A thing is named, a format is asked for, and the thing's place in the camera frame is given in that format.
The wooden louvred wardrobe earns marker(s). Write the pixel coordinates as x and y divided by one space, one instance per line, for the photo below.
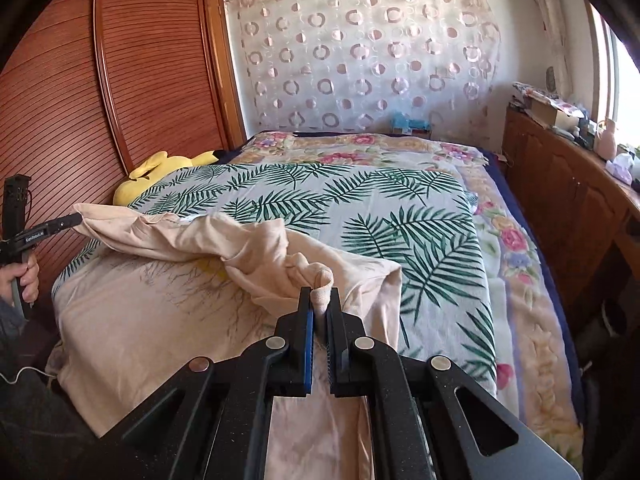
75 85

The window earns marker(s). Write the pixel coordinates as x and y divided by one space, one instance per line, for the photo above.
620 90

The cardboard box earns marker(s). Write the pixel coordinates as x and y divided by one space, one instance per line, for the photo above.
550 112

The white patterned window curtain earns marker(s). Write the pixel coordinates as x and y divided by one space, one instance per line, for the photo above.
550 10

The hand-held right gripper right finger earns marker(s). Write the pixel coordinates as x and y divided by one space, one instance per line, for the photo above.
337 355

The leaf-print bed sheet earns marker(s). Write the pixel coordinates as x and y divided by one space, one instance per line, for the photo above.
400 230

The yellow plush toy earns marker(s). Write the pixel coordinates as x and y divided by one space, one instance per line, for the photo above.
150 170

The small desk fan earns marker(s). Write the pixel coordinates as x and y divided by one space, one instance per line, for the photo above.
551 77

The person's left hand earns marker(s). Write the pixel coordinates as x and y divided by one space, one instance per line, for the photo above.
30 280

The floral blanket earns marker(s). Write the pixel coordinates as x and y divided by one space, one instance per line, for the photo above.
525 280

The long wooden cabinet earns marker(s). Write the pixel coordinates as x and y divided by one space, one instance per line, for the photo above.
560 185

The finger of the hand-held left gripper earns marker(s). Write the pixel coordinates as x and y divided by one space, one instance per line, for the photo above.
65 222

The blue box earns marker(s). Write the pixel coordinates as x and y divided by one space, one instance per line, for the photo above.
405 122

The beige printed t-shirt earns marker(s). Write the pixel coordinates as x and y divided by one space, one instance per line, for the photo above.
150 320

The white plastic bag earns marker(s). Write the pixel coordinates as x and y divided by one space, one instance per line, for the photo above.
620 167

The wooden door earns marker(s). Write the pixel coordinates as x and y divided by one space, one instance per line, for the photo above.
225 70

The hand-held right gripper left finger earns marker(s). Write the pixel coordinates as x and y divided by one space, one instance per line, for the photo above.
307 350

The circle-pattern sheer curtain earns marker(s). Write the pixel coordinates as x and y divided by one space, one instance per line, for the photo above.
375 50

